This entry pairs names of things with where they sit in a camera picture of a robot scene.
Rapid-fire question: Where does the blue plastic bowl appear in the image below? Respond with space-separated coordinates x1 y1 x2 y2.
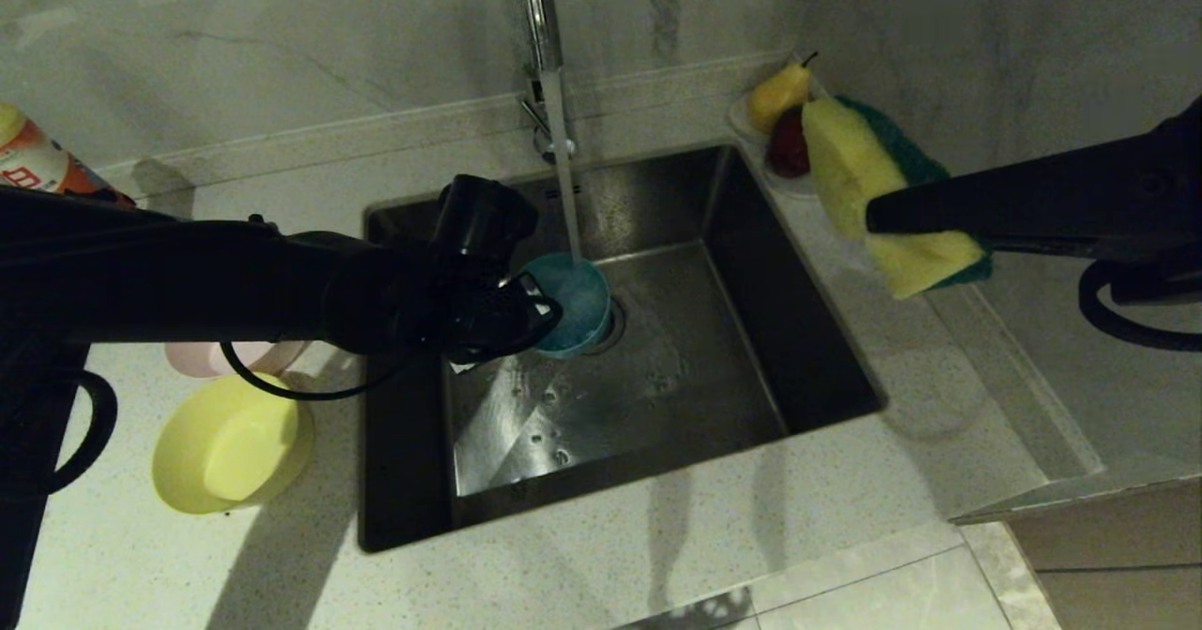
519 253 614 360

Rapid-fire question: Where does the green and yellow sponge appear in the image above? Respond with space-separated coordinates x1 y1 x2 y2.
801 95 994 300

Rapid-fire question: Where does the pink plastic bowl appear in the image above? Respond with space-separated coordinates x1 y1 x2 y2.
164 341 313 379

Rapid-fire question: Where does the orange white dish soap bottle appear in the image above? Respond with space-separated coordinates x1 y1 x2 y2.
0 102 135 207

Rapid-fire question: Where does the stainless steel sink basin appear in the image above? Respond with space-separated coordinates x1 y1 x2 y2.
359 146 886 552

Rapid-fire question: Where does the chrome faucet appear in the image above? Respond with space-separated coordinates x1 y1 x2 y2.
516 0 580 166

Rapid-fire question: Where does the round metal drain strainer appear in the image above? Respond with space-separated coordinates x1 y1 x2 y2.
599 294 628 356

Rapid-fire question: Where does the dark red apple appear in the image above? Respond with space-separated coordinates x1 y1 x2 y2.
766 104 814 180

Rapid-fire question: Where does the yellow plastic bowl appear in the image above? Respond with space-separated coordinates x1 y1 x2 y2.
151 372 316 516

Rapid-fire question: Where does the small white fruit dish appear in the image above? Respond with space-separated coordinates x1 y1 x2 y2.
726 95 820 202

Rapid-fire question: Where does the yellow pear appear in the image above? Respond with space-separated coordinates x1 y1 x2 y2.
747 52 816 135

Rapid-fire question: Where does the beige wooden cabinet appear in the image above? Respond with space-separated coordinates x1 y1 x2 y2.
1005 480 1202 630

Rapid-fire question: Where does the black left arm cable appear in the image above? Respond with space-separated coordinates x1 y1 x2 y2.
219 341 419 402

